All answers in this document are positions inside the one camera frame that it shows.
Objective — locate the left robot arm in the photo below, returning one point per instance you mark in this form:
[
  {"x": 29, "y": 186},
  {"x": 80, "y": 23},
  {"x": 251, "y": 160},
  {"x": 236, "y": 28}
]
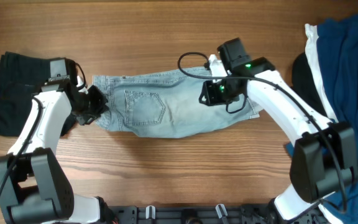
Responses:
[{"x": 33, "y": 186}]

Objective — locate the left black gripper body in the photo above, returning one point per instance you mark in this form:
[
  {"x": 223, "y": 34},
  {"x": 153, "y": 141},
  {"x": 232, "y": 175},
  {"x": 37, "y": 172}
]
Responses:
[{"x": 91, "y": 107}]

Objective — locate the folded black shorts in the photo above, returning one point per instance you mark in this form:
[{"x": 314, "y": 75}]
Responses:
[{"x": 20, "y": 77}]

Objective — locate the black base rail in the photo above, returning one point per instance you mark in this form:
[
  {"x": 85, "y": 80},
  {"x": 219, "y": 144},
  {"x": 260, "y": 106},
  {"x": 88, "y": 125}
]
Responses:
[{"x": 219, "y": 214}]

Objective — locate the dark blue garment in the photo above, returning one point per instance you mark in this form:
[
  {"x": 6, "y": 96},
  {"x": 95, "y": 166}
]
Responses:
[{"x": 337, "y": 48}]

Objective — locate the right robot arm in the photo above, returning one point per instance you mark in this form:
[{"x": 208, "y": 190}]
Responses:
[{"x": 324, "y": 159}]

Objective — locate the light blue denim shorts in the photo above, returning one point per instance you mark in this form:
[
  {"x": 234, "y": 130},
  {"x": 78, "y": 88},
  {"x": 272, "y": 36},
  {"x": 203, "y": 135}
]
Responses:
[{"x": 166, "y": 105}]

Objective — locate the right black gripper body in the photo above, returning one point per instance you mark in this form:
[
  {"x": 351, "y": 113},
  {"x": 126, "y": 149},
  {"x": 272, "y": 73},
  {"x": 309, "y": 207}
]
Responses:
[{"x": 217, "y": 91}]

